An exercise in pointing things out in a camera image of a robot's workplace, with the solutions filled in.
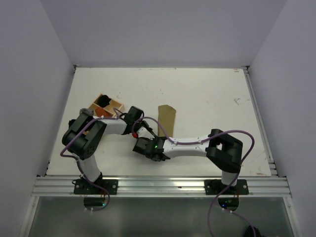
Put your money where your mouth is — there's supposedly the orange rolled cloth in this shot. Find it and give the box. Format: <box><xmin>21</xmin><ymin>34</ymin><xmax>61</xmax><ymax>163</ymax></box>
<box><xmin>94</xmin><ymin>107</ymin><xmax>112</xmax><ymax>118</ymax></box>

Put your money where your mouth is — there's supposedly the black rolled cloth far compartment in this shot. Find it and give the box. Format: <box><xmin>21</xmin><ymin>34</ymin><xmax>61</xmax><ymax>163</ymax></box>
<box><xmin>96</xmin><ymin>95</ymin><xmax>111</xmax><ymax>108</ymax></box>

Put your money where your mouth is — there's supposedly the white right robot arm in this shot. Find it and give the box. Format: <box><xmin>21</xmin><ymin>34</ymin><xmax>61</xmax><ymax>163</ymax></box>
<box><xmin>132</xmin><ymin>128</ymin><xmax>243</xmax><ymax>194</ymax></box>

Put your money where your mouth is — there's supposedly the aluminium front rail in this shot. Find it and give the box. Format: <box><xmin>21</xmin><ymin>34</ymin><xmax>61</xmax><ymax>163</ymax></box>
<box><xmin>31</xmin><ymin>175</ymin><xmax>291</xmax><ymax>198</ymax></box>

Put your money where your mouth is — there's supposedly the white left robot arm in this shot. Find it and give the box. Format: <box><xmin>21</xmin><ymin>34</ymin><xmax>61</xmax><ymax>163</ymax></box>
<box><xmin>60</xmin><ymin>106</ymin><xmax>156</xmax><ymax>194</ymax></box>

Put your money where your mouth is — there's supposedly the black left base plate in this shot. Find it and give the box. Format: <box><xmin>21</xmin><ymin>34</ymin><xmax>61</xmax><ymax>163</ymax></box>
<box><xmin>72</xmin><ymin>178</ymin><xmax>119</xmax><ymax>195</ymax></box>

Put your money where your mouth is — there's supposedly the black object bottom corner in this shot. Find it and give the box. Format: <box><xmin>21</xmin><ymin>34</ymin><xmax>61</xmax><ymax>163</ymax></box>
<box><xmin>243</xmin><ymin>226</ymin><xmax>264</xmax><ymax>237</ymax></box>

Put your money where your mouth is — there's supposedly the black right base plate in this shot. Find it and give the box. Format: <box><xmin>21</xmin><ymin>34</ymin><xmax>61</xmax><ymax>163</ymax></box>
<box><xmin>204</xmin><ymin>179</ymin><xmax>249</xmax><ymax>195</ymax></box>

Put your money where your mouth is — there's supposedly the grey striped rolled cloth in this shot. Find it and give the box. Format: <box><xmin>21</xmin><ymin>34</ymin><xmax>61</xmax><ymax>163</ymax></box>
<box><xmin>79</xmin><ymin>108</ymin><xmax>94</xmax><ymax>116</ymax></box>

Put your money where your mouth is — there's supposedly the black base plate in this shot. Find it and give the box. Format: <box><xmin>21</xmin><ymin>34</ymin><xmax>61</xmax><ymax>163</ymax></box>
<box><xmin>72</xmin><ymin>178</ymin><xmax>119</xmax><ymax>195</ymax></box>
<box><xmin>204</xmin><ymin>179</ymin><xmax>249</xmax><ymax>195</ymax></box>

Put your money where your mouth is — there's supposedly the black rolled cloth near compartment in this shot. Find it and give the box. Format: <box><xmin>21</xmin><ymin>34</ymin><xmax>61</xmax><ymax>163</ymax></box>
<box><xmin>68</xmin><ymin>119</ymin><xmax>76</xmax><ymax>130</ymax></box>

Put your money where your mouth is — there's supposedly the olive and cream underwear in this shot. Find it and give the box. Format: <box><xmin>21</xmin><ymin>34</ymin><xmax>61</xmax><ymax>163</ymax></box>
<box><xmin>158</xmin><ymin>105</ymin><xmax>176</xmax><ymax>137</ymax></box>

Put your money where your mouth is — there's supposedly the wooden divided organizer box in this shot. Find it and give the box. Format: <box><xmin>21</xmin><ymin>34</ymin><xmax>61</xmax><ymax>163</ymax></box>
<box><xmin>81</xmin><ymin>93</ymin><xmax>125</xmax><ymax>136</ymax></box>

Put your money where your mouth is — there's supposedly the black rolled cloth compartment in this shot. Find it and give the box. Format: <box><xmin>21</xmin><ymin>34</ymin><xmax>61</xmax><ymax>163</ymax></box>
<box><xmin>96</xmin><ymin>95</ymin><xmax>111</xmax><ymax>108</ymax></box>
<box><xmin>68</xmin><ymin>119</ymin><xmax>76</xmax><ymax>130</ymax></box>

